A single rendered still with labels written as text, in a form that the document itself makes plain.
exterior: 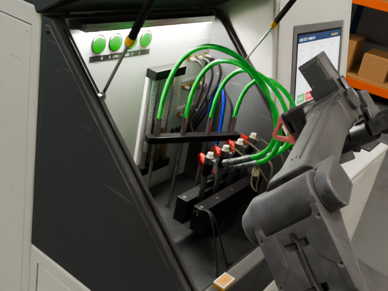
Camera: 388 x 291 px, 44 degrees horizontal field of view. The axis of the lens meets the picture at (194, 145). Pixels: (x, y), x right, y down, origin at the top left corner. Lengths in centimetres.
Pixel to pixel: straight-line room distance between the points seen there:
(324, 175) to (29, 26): 91
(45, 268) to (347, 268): 112
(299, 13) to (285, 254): 133
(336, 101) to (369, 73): 582
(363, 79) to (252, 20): 499
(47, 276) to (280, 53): 100
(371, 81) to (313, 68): 569
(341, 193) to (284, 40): 120
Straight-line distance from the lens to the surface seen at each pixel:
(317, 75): 90
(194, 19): 152
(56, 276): 145
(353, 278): 48
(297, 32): 174
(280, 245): 50
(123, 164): 109
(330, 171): 51
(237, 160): 131
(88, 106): 112
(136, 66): 142
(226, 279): 120
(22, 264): 158
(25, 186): 142
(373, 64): 660
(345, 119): 80
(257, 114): 162
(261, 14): 162
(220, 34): 166
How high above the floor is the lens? 172
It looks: 25 degrees down
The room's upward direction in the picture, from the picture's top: 12 degrees clockwise
